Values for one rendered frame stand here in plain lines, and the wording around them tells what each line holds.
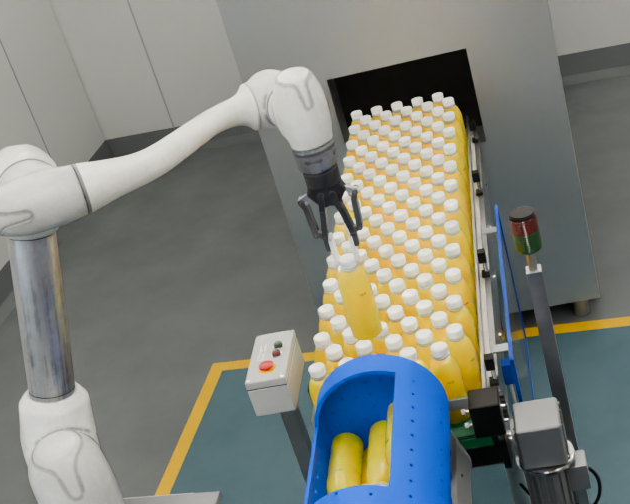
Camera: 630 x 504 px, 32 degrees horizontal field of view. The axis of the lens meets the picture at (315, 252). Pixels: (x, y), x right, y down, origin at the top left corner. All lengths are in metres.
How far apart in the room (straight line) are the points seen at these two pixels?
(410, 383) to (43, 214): 0.80
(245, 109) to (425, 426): 0.75
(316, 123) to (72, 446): 0.82
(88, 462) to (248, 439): 2.05
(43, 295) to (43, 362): 0.15
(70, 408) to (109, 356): 2.75
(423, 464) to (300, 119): 0.71
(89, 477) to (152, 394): 2.50
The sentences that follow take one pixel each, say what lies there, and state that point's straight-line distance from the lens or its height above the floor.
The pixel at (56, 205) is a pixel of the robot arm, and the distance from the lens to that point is 2.10.
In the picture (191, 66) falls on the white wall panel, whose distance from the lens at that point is 6.95.
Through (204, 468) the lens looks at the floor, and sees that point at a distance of 4.26.
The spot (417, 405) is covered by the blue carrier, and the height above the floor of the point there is 1.19.
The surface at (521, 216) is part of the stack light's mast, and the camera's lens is 2.62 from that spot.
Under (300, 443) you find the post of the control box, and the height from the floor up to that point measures 0.84.
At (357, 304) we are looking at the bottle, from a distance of 2.42.
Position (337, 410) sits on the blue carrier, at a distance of 2.40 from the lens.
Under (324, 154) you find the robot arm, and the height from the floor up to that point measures 1.64.
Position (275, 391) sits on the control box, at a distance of 2.60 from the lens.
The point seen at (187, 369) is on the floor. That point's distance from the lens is 4.85.
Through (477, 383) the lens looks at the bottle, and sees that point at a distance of 2.62.
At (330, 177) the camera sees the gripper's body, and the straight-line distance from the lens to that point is 2.27.
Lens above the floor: 2.52
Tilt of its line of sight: 28 degrees down
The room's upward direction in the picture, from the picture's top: 18 degrees counter-clockwise
